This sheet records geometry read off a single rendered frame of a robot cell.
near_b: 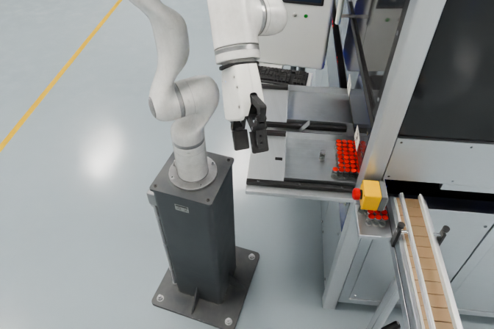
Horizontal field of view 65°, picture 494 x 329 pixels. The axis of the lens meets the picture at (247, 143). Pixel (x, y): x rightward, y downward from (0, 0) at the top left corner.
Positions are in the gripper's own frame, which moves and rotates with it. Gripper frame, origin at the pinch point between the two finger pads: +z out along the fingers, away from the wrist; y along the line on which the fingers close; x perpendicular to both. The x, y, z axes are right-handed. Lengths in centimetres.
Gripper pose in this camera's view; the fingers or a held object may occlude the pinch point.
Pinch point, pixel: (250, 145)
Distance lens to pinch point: 73.9
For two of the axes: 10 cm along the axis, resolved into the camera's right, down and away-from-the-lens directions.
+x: 9.2, -1.6, 3.6
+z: 1.4, 9.9, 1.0
